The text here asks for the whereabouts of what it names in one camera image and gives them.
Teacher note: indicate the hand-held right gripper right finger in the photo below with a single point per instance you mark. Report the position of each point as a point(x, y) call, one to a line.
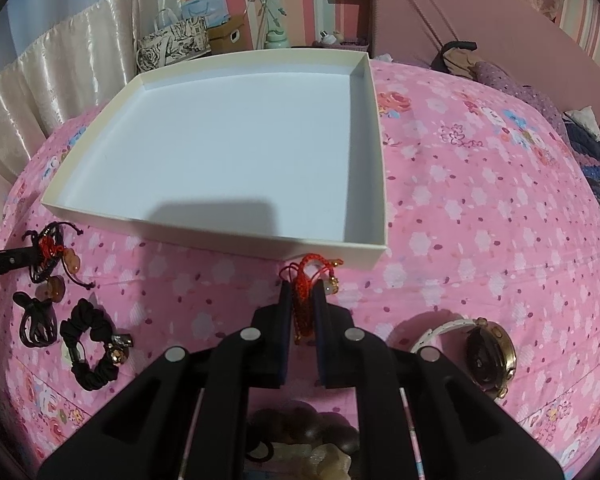
point(322, 330)

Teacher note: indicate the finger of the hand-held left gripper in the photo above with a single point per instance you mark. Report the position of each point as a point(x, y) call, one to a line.
point(5, 261)

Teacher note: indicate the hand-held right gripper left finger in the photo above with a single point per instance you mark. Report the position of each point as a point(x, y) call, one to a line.
point(285, 330)

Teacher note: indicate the black scrunchie with gold charm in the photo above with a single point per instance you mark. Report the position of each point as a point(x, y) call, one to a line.
point(83, 311)

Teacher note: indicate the beige fluffy scrunchie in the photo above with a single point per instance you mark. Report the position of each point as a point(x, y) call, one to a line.
point(325, 462)

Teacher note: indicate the white shallow box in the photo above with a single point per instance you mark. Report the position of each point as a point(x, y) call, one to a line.
point(230, 150)

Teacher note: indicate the thin black hair elastic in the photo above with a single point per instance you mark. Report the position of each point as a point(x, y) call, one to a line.
point(266, 446)

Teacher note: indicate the white satin curtain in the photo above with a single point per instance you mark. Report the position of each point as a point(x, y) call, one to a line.
point(55, 70)

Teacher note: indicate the black and white floral tote bag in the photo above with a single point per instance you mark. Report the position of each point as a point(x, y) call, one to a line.
point(170, 42)

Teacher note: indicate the purple small basket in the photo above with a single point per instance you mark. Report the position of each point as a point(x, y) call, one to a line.
point(355, 41)

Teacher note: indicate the green bottle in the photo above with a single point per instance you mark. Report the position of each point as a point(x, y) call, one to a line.
point(274, 37)

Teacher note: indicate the brown cardboard box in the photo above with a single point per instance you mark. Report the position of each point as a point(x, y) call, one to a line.
point(230, 35)

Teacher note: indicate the dark and tan clothing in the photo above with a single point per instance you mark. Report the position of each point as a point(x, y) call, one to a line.
point(455, 60)

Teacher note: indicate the purple dotted cloth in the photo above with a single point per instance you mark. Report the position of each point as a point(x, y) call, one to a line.
point(510, 85)

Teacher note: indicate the dark knitted blanket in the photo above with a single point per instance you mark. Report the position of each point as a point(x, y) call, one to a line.
point(595, 160)

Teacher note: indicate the light blue paper bag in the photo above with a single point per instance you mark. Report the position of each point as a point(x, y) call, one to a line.
point(205, 7)

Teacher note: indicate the white pillow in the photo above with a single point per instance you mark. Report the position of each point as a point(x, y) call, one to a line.
point(585, 120)

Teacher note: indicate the pink bed headboard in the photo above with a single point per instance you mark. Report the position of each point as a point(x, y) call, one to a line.
point(480, 15)

